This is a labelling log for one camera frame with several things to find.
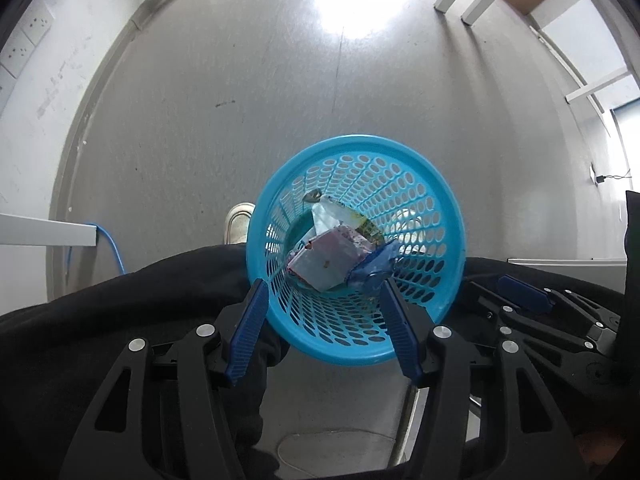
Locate person's right hand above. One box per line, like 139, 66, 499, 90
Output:
575, 430, 628, 480

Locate person's black pants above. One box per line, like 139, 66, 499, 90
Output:
0, 245, 640, 480

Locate blue plastic mesh basket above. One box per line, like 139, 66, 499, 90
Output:
246, 134, 467, 367

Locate red snack packet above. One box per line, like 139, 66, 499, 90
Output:
286, 226, 376, 292

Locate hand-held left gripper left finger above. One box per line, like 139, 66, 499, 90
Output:
57, 279, 271, 480

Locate blue cable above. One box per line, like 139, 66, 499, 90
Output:
65, 225, 128, 281

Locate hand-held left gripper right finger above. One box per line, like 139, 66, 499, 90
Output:
381, 280, 591, 480

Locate blue snack packet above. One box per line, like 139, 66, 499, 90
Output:
345, 239, 403, 293

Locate metal chair leg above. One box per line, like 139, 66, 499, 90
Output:
392, 385, 421, 480

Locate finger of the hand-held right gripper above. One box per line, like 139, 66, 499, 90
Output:
496, 274, 622, 343
461, 281, 603, 358

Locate white table frame bar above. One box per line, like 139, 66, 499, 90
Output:
0, 212, 98, 248

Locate white wall outlet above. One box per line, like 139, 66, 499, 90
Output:
0, 40, 33, 78
20, 2, 55, 46

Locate person's white shoe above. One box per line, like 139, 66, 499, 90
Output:
224, 202, 257, 246

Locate black wall plug with cable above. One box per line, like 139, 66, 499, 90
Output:
590, 162, 633, 186

